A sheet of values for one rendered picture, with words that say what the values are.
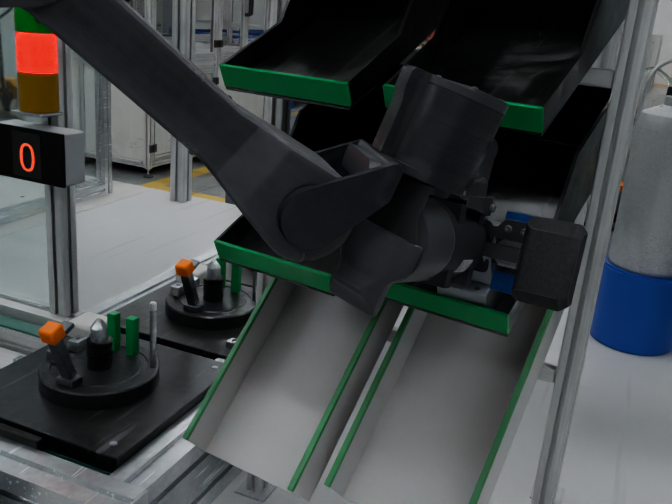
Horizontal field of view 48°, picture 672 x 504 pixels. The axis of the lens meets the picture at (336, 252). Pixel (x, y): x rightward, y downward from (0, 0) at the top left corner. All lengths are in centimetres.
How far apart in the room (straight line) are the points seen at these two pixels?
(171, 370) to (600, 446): 61
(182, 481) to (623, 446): 64
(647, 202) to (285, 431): 86
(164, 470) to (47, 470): 12
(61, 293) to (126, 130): 505
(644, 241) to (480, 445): 78
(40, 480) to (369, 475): 32
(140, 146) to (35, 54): 507
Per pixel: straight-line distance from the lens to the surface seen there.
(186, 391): 93
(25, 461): 86
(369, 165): 43
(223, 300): 114
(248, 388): 79
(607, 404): 128
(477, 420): 72
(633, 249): 144
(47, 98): 105
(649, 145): 141
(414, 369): 75
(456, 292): 61
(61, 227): 112
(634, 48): 69
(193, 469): 87
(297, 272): 65
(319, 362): 77
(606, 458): 114
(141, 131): 607
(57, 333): 86
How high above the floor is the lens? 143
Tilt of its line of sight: 18 degrees down
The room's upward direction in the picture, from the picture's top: 5 degrees clockwise
